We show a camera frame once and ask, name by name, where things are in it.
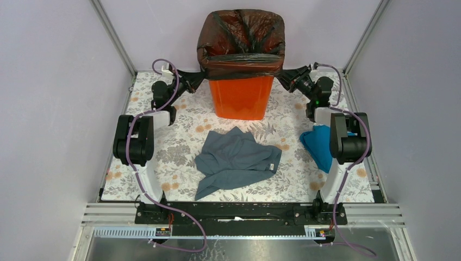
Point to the grey-blue cloth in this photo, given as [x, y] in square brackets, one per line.
[234, 160]

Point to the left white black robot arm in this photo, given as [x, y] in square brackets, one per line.
[134, 142]

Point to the teal blue cloth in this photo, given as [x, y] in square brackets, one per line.
[316, 142]

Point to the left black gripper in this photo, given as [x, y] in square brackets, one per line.
[191, 80]

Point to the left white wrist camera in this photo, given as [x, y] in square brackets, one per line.
[167, 72]

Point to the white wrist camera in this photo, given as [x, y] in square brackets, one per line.
[316, 65]
[167, 72]

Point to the aluminium frame rails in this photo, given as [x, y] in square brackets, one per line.
[380, 214]

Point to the black plastic trash bag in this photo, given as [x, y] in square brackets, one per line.
[241, 43]

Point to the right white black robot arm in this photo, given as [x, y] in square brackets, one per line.
[349, 141]

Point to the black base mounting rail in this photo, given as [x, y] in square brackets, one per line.
[240, 218]

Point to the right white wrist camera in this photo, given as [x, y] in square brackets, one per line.
[316, 65]

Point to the orange plastic trash bin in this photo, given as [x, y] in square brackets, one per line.
[241, 99]

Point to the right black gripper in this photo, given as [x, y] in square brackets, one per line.
[293, 76]

